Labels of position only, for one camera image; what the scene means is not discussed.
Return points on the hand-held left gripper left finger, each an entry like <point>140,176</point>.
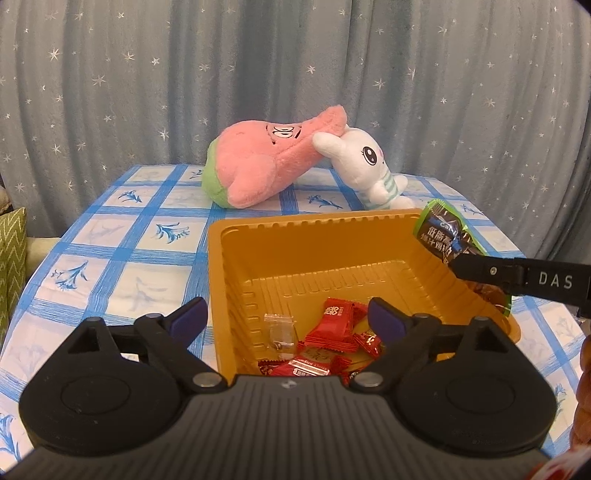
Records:
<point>189,318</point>

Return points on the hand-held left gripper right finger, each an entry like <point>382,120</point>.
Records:
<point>385,321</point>

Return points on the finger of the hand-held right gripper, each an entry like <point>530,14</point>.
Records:
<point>485,272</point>

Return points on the green black snack packet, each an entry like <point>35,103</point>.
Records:
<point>438,230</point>

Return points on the golden plastic tray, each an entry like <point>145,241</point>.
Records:
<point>323,258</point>

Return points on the small clear plastic packet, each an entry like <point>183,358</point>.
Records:
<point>280,332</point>

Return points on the person's right hand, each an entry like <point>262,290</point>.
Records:
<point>584,392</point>

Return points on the blue checked tablecloth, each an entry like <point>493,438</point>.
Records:
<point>115,240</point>

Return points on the white bunny plush toy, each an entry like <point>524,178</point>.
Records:
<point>364,166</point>

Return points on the green sofa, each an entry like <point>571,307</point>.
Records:
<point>41,251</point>

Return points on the pink plush toy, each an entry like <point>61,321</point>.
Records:
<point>258,161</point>

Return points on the grey star curtain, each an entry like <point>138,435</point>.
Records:
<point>161,69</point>
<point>485,92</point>

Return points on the green zigzag cushion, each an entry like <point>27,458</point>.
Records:
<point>11,267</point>

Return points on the red white wrapper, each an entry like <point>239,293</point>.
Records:
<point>563,468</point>

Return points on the beige pillow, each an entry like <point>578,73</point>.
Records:
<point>3,201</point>

